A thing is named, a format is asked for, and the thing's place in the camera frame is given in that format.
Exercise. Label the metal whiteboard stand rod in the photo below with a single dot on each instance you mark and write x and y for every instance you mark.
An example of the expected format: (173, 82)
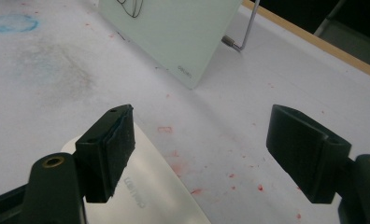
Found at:
(250, 25)

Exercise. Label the pale green glass whiteboard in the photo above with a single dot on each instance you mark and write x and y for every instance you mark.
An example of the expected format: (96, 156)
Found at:
(173, 34)

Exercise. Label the white table cover sheet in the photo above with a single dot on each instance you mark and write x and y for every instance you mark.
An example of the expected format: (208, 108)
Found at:
(49, 99)

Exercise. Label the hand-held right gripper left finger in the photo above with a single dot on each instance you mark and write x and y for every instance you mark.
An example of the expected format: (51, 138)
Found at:
(106, 155)

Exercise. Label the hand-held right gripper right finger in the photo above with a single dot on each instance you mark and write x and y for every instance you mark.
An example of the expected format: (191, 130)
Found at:
(304, 155)

